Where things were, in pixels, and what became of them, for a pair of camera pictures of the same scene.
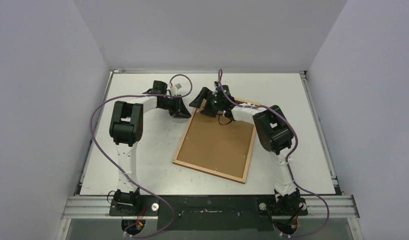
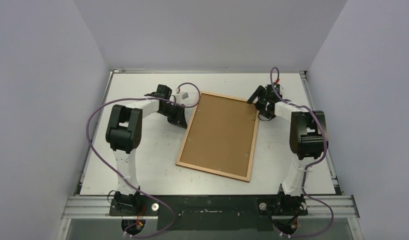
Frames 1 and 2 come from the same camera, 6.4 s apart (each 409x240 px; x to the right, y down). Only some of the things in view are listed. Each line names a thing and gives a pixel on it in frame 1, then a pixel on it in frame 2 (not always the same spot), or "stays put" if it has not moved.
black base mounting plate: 207,212 stays put
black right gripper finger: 198,99 → 259,91
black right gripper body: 204,102 → 259,96
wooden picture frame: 218,145 stays put
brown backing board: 217,142 stays put
